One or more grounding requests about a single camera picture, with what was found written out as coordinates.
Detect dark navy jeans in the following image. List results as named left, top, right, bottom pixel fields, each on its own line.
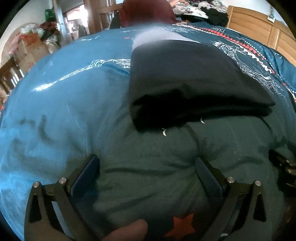
left=129, top=28, right=275, bottom=132

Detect pile of mixed clothes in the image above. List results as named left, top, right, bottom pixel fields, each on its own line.
left=168, top=1, right=229, bottom=27

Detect person's left hand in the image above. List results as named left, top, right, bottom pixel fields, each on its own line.
left=103, top=219, right=148, bottom=241

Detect blue patterned bed cover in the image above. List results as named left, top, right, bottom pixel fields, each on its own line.
left=1, top=23, right=295, bottom=239

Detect wooden headboard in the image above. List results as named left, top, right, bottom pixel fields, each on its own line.
left=227, top=6, right=296, bottom=65

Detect wooden chair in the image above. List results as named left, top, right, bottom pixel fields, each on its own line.
left=0, top=58, right=24, bottom=95

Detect cardboard box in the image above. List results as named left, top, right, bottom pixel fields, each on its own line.
left=11, top=33, right=50, bottom=74

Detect brown wooden wardrobe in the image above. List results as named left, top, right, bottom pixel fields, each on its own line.
left=83, top=0, right=122, bottom=34

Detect dark red cloth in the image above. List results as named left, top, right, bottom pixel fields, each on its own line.
left=109, top=0, right=177, bottom=29

